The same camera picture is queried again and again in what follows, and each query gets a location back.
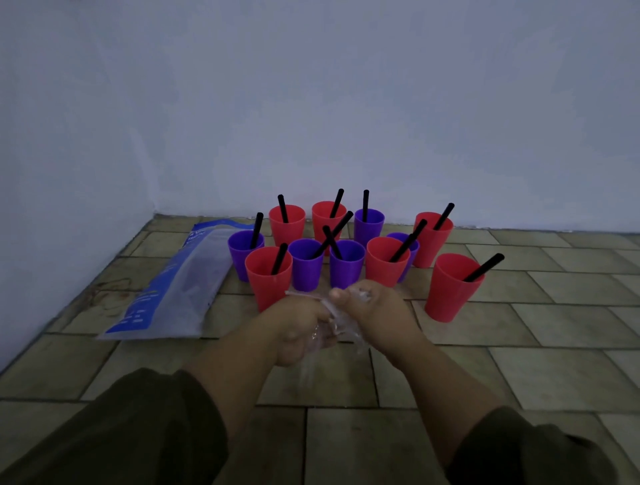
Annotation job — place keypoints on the person's right hand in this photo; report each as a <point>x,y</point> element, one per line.
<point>382,317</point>

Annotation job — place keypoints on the person's left hand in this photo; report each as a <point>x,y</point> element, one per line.
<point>292,327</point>

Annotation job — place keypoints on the person's right thumb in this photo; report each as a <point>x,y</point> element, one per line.
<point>344,296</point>

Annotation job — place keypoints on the person's left fingers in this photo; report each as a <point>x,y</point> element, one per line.
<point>312,347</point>

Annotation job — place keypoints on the clear plastic wrapper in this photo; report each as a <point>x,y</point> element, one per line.
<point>345,324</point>

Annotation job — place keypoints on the person's right forearm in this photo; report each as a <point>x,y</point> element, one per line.
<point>440,394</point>

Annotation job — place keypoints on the person's left forearm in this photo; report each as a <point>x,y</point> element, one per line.
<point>235,369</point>

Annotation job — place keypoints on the purple plastic cup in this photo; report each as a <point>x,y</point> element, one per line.
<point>306,275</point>
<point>239,261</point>
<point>347,273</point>
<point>413,256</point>
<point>369,232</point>

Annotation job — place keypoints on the group of red plastic cups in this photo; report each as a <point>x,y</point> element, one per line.
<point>447,295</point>

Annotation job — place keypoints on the group of black straws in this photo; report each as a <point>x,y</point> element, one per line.
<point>484,268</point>

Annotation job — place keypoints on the blue and white plastic bag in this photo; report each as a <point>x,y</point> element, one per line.
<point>172,287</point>

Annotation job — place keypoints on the dark green left sleeve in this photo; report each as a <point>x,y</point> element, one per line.
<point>125,434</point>

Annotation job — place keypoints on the dark green sleeve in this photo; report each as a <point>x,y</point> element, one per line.
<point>125,434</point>
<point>525,454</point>

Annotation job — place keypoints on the dark green right sleeve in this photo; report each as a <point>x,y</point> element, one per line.
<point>525,454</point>

